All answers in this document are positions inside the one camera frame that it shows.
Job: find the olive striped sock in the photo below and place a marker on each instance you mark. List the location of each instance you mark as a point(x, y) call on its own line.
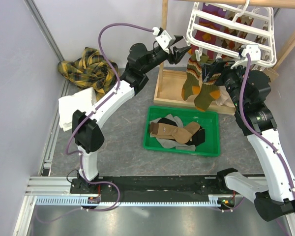
point(193, 82)
point(209, 92)

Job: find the grey sock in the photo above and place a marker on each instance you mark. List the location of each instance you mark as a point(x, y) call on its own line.
point(166, 143)

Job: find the white folded towel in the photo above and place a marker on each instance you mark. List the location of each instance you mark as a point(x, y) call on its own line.
point(82, 100)

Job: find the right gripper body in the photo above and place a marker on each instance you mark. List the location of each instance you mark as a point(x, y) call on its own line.
point(232, 78)

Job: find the tan sock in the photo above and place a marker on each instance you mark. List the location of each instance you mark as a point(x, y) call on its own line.
point(182, 135)

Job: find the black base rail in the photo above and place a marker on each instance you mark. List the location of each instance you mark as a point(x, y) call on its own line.
point(152, 189)

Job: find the red white sock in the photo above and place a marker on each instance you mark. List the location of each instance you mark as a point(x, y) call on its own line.
point(224, 100)

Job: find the yellow plaid cloth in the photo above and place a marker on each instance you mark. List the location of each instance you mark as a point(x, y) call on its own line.
point(91, 70)

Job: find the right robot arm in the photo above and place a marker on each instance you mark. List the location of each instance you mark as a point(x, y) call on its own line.
point(248, 90)

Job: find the white clip hanger rack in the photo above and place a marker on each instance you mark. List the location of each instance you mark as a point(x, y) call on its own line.
point(219, 30)

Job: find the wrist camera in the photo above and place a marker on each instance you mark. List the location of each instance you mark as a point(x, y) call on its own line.
point(249, 54)
point(164, 39)

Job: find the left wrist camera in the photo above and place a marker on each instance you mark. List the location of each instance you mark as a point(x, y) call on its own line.
point(164, 39)

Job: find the green plastic tray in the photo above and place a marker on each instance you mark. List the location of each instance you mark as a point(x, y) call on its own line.
point(208, 120)

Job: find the black sock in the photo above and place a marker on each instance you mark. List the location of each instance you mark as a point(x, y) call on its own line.
point(199, 138)

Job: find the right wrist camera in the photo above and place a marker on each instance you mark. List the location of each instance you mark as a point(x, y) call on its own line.
point(249, 54)

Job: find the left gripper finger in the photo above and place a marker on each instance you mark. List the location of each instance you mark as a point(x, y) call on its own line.
point(179, 53)
point(178, 38)

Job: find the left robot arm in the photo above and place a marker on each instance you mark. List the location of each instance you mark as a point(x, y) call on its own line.
point(86, 126)

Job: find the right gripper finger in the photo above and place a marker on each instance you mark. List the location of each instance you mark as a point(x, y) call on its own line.
point(214, 67)
point(210, 76)

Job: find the slotted cable duct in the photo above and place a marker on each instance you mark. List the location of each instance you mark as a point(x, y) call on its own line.
point(92, 202)

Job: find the wooden hanger stand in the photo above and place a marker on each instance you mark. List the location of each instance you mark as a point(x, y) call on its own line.
point(170, 82)

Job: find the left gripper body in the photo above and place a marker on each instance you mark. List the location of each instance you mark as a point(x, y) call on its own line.
point(170, 57)

